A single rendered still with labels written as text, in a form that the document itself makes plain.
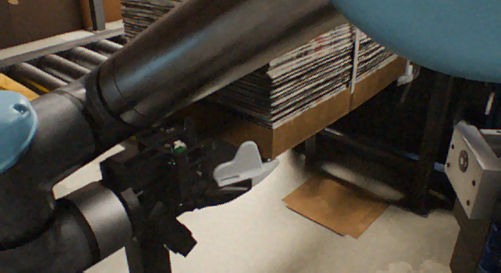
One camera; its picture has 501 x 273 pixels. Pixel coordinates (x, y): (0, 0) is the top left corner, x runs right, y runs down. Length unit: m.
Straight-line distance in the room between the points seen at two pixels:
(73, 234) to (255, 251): 1.23
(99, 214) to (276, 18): 0.26
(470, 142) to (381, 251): 0.98
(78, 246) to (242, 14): 0.26
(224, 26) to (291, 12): 0.05
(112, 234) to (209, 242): 1.23
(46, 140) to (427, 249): 1.51
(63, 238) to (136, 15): 0.36
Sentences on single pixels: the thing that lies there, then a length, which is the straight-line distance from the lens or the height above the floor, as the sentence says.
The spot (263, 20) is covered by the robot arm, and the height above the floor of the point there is 1.05.
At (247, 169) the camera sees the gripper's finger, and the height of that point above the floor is 0.82.
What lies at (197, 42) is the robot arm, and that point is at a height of 1.02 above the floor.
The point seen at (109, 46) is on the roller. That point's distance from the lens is 1.09.
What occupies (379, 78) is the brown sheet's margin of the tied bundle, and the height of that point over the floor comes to 0.84.
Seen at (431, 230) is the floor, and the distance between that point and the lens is 1.85.
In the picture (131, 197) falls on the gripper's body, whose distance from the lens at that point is 0.48.
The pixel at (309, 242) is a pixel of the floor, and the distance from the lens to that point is 1.70.
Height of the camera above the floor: 1.13
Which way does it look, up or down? 29 degrees down
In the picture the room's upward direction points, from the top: straight up
